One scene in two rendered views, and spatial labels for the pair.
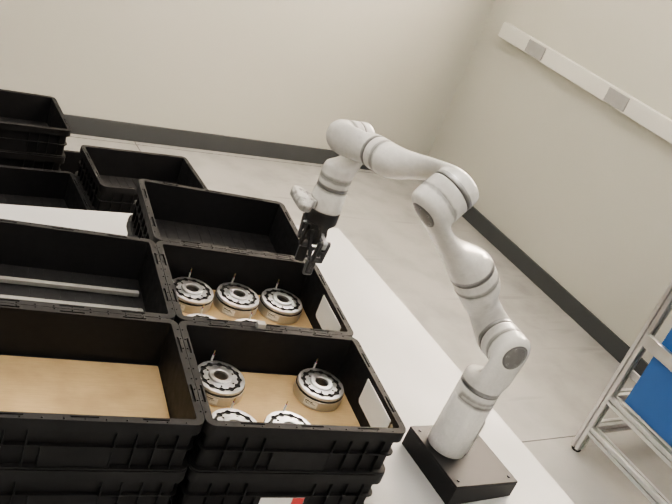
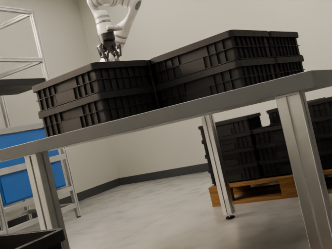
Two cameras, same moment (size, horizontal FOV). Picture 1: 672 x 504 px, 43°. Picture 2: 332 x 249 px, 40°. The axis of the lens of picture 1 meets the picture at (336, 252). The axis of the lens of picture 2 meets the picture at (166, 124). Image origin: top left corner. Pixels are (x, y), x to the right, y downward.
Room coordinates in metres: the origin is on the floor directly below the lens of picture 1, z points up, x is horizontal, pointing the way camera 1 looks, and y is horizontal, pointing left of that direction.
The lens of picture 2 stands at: (2.30, 2.12, 0.65)
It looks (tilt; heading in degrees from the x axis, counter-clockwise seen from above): 0 degrees down; 249
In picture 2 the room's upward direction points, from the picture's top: 13 degrees counter-clockwise
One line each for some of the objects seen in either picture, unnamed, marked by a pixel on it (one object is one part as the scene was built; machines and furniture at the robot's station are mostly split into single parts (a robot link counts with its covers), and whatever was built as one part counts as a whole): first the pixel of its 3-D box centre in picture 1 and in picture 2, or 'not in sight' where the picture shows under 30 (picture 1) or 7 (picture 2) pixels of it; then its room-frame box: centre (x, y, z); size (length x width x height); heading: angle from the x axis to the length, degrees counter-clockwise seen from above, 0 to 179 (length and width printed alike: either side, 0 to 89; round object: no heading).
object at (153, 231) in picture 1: (223, 222); (89, 76); (1.88, 0.29, 0.92); 0.40 x 0.30 x 0.02; 119
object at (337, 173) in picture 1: (347, 155); (98, 8); (1.71, 0.05, 1.26); 0.09 x 0.07 x 0.15; 133
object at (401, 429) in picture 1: (289, 380); not in sight; (1.35, -0.01, 0.92); 0.40 x 0.30 x 0.02; 119
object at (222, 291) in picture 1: (238, 295); not in sight; (1.67, 0.17, 0.86); 0.10 x 0.10 x 0.01
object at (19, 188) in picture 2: not in sight; (30, 163); (2.02, -1.99, 0.60); 0.72 x 0.03 x 0.56; 38
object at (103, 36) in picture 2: (318, 223); (107, 42); (1.70, 0.06, 1.09); 0.08 x 0.08 x 0.09
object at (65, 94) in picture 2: (218, 240); (92, 88); (1.88, 0.29, 0.87); 0.40 x 0.30 x 0.11; 119
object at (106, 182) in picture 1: (131, 224); not in sight; (2.68, 0.72, 0.37); 0.40 x 0.30 x 0.45; 128
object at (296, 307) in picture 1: (281, 301); not in sight; (1.73, 0.07, 0.86); 0.10 x 0.10 x 0.01
